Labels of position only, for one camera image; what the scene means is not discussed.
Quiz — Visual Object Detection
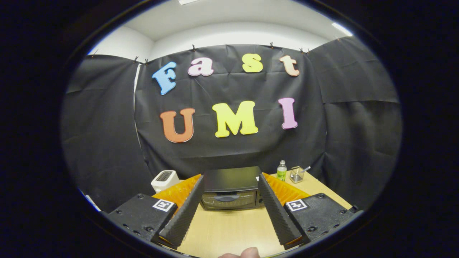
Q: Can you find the clear glass container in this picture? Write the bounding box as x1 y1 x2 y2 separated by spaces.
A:
290 166 304 184

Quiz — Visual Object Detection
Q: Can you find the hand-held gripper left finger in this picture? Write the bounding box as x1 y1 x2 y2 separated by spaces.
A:
107 175 205 250

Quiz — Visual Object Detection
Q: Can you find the black toaster oven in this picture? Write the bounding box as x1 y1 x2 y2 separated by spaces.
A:
199 166 265 210

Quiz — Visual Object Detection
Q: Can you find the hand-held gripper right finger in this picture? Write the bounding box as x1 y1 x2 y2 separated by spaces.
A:
257 172 359 250

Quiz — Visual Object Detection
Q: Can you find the white toaster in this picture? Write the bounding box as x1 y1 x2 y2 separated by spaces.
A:
151 170 180 193

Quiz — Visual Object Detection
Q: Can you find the green label bottle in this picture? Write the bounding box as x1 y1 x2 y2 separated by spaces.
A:
276 160 288 182

